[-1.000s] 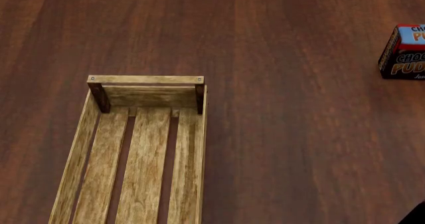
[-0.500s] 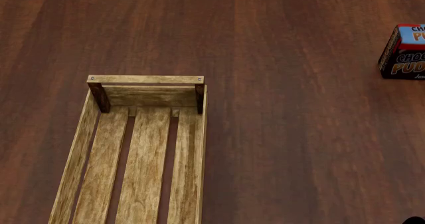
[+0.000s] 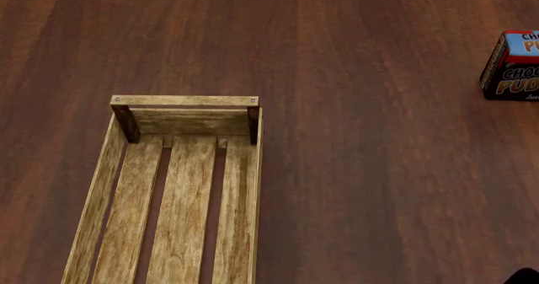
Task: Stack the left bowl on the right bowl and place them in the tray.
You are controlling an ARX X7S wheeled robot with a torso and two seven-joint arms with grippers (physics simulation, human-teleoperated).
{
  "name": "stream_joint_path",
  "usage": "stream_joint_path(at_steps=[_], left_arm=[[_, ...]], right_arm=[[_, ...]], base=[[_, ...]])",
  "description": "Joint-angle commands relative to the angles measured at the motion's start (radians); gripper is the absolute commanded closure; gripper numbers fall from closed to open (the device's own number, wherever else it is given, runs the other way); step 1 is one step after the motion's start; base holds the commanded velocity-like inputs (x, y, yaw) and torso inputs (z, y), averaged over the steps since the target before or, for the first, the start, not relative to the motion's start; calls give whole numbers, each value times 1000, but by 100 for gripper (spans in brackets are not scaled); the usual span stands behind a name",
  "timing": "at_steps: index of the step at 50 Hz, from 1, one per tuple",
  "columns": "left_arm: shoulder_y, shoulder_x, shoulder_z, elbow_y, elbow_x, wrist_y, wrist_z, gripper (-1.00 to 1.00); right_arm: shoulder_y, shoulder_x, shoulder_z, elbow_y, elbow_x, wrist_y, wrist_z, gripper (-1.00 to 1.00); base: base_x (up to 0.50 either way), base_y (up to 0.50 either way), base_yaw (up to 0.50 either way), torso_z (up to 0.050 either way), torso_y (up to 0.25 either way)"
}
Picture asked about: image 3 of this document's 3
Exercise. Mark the wooden slatted crate tray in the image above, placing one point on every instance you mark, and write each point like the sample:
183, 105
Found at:
183, 202

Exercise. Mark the chocolate pudding box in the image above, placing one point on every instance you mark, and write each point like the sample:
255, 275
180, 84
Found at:
516, 81

